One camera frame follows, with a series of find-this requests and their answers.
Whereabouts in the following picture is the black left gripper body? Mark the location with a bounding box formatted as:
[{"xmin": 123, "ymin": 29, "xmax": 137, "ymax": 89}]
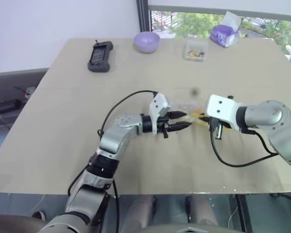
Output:
[{"xmin": 157, "ymin": 112, "xmax": 172, "ymax": 139}]

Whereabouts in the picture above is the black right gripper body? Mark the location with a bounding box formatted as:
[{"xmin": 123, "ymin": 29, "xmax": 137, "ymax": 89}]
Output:
[{"xmin": 209, "ymin": 117, "xmax": 231, "ymax": 131}]

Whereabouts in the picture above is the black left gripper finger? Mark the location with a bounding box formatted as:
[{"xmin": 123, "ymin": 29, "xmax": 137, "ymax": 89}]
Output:
[
  {"xmin": 168, "ymin": 111, "xmax": 188, "ymax": 120},
  {"xmin": 168, "ymin": 122, "xmax": 192, "ymax": 133}
]

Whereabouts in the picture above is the clear yellow-zip plastic bag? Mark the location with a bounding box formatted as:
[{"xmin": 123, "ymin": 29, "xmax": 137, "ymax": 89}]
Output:
[{"xmin": 168, "ymin": 99, "xmax": 234, "ymax": 133}]

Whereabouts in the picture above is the clear box of coloured pins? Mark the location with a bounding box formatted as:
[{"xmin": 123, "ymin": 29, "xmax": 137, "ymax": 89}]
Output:
[{"xmin": 183, "ymin": 39, "xmax": 209, "ymax": 63}]

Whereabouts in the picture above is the purple plastic bowl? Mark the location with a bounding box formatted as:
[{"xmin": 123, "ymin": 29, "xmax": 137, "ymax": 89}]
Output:
[{"xmin": 133, "ymin": 32, "xmax": 161, "ymax": 54}]

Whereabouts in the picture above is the purple tissue pack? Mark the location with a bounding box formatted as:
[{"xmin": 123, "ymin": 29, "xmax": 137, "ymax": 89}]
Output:
[{"xmin": 209, "ymin": 10, "xmax": 243, "ymax": 49}]

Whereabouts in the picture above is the pale blurred leg shape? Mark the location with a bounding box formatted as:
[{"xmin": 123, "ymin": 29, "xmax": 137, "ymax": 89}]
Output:
[
  {"xmin": 127, "ymin": 195, "xmax": 157, "ymax": 229},
  {"xmin": 185, "ymin": 195, "xmax": 219, "ymax": 227}
]

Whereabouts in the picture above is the black table leg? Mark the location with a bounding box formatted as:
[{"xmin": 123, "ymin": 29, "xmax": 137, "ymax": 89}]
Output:
[{"xmin": 234, "ymin": 194, "xmax": 253, "ymax": 233}]

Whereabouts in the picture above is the black handheld controller device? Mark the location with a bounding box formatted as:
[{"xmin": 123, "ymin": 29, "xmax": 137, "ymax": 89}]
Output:
[{"xmin": 87, "ymin": 39, "xmax": 114, "ymax": 73}]

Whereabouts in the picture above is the silver robot torso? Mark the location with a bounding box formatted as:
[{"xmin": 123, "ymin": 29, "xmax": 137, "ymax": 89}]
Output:
[{"xmin": 139, "ymin": 225, "xmax": 236, "ymax": 233}]

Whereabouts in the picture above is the white and red floor gadget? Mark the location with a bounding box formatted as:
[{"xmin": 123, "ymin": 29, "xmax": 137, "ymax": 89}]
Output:
[{"xmin": 13, "ymin": 85, "xmax": 37, "ymax": 99}]

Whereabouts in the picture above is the black and white shoe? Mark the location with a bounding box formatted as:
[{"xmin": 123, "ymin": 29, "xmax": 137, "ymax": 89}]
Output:
[{"xmin": 32, "ymin": 210, "xmax": 47, "ymax": 220}]

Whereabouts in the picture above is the black floor power strip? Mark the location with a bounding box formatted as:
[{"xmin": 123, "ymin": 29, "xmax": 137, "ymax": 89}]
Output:
[{"xmin": 0, "ymin": 98, "xmax": 25, "ymax": 115}]

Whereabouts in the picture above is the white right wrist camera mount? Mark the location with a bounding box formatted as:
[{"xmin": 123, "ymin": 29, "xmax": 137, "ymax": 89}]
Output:
[{"xmin": 204, "ymin": 94, "xmax": 246, "ymax": 133}]

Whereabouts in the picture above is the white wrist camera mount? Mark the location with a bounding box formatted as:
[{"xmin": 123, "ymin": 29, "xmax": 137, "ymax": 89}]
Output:
[
  {"xmin": 204, "ymin": 94, "xmax": 246, "ymax": 133},
  {"xmin": 148, "ymin": 92, "xmax": 170, "ymax": 136}
]

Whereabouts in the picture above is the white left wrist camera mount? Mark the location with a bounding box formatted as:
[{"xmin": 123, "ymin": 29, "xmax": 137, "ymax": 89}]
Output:
[{"xmin": 148, "ymin": 92, "xmax": 170, "ymax": 136}]

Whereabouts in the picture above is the grey window frame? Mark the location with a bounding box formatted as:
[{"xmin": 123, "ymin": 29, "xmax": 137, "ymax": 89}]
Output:
[{"xmin": 135, "ymin": 0, "xmax": 291, "ymax": 33}]

